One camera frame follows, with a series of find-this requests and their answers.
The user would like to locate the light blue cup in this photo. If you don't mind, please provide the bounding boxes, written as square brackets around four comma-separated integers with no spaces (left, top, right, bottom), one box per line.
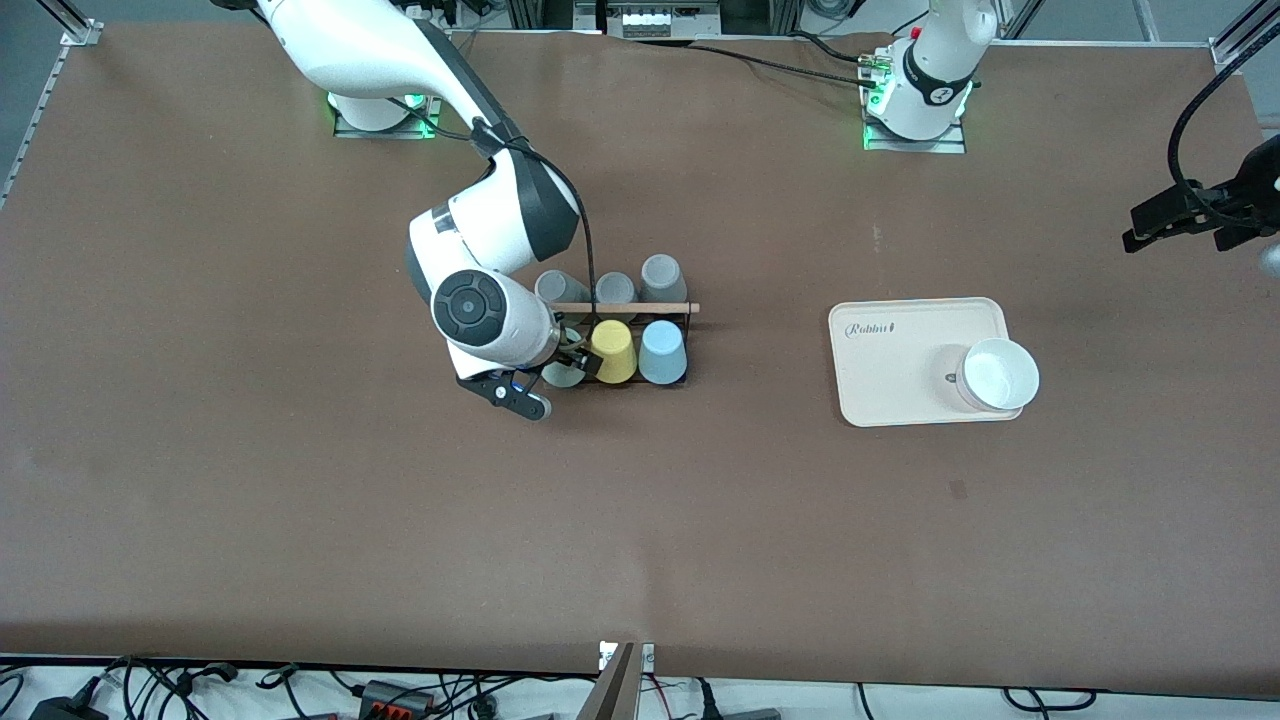
[638,320,688,386]

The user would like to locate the yellow cup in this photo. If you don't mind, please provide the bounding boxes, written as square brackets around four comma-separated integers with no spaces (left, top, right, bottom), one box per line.
[588,320,639,385]

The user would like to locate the white bowl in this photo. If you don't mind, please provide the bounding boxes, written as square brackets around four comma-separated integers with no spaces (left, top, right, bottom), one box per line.
[955,338,1041,413]

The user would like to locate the grey metal bar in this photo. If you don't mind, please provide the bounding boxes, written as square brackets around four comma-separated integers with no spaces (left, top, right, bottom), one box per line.
[577,642,638,720]

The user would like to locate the beige plastic tray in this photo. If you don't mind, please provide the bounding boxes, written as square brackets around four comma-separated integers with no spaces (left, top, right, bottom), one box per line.
[828,297,1025,428]

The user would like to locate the black orange power strip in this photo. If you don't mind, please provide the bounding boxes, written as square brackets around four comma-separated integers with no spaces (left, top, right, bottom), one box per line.
[360,680,438,720]

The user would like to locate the grey control box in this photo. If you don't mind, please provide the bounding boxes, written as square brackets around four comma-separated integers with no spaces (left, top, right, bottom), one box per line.
[573,0,723,41]

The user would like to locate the black power adapter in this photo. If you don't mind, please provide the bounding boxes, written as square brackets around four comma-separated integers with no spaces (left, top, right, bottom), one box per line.
[28,695,109,720]

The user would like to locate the black wire cup rack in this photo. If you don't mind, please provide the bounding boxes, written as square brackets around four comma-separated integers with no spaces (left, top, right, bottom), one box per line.
[540,300,701,389]

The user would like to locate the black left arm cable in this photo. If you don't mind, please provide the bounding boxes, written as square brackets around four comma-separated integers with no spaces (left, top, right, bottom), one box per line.
[1168,45,1280,206]

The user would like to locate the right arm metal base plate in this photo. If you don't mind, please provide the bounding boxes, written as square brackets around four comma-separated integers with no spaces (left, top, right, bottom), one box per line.
[333,90,441,139]

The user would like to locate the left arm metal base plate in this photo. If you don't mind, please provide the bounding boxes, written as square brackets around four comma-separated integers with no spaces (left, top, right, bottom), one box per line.
[862,45,968,154]

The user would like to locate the long black table cable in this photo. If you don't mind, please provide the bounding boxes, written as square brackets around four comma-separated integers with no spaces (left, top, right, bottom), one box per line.
[690,40,883,91]

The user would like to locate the short black table cable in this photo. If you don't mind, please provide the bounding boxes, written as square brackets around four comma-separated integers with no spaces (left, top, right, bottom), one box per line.
[790,30,879,67]

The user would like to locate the black cable loop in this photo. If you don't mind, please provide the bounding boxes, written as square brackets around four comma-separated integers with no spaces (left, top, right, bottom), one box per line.
[1003,686,1098,713]

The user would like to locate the aluminium table edge rail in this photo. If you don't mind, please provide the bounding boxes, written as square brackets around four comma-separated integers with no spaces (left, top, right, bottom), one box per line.
[0,20,103,211]

